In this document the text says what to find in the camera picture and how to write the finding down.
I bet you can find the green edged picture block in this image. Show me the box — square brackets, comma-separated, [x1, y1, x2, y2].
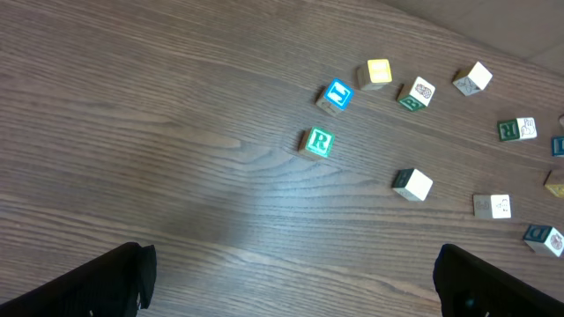
[523, 225, 563, 257]

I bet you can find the green R letter block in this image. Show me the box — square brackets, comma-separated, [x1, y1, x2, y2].
[298, 127, 335, 160]

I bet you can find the green B picture block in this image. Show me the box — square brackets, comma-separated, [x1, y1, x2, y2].
[397, 77, 435, 112]

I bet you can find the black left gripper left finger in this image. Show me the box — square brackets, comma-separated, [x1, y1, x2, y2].
[1, 242, 157, 317]

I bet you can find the blue top block left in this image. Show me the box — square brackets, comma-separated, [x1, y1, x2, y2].
[315, 78, 354, 116]

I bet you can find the yellow block red picture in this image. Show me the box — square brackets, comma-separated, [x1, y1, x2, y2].
[544, 169, 564, 198]

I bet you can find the white picture block centre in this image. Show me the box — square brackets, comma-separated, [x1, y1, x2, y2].
[497, 117, 538, 142]

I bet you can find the white butterfly block top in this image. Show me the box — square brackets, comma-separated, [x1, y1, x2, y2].
[453, 62, 493, 96]

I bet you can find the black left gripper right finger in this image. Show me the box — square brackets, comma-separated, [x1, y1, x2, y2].
[433, 244, 563, 317]

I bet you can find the white block lower left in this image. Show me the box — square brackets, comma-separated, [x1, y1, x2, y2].
[392, 168, 434, 202]

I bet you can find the yellow top block left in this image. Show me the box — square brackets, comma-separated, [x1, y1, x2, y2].
[357, 59, 393, 91]

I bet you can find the blue T umbrella block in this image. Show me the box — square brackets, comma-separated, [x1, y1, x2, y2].
[551, 136, 564, 157]

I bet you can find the plain white wooden block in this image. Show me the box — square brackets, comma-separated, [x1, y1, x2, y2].
[472, 195, 511, 219]

